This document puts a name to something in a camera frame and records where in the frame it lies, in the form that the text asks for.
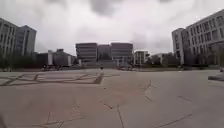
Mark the wide grey twin-block building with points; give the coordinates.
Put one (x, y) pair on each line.
(103, 52)

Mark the small white building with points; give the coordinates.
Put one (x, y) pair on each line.
(141, 57)

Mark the grey concrete paved plaza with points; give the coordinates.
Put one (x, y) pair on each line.
(126, 100)

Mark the low dark building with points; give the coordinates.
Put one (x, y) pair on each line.
(58, 58)

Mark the large pale office building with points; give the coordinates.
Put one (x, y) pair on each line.
(203, 38)

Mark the long grey office building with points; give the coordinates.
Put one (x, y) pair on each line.
(15, 43)

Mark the raised kerb strip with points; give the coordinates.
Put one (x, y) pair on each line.
(216, 77)

